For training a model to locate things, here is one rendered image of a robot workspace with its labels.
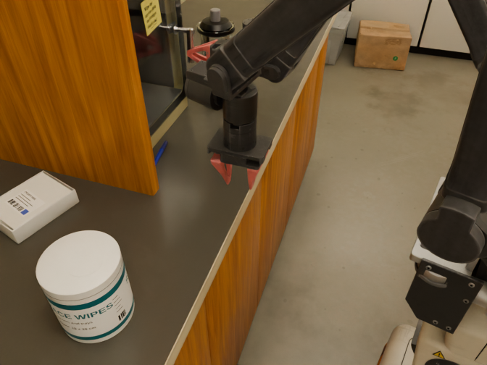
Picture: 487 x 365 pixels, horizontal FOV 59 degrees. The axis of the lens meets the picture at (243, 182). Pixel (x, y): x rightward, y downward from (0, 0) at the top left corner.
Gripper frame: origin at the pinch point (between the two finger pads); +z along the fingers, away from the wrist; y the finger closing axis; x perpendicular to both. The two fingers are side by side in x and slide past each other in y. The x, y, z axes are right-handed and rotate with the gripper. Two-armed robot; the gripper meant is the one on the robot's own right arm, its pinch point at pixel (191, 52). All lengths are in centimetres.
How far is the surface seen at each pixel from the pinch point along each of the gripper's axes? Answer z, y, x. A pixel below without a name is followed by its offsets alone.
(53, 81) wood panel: 15.5, 34.5, -1.7
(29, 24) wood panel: 16.7, 36.1, -13.2
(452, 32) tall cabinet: -98, -295, 53
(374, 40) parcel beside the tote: -39, -258, 57
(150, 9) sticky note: 4.2, 12.2, -12.7
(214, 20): -1.6, -12.8, -5.6
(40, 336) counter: -1, 69, 30
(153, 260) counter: -12, 48, 28
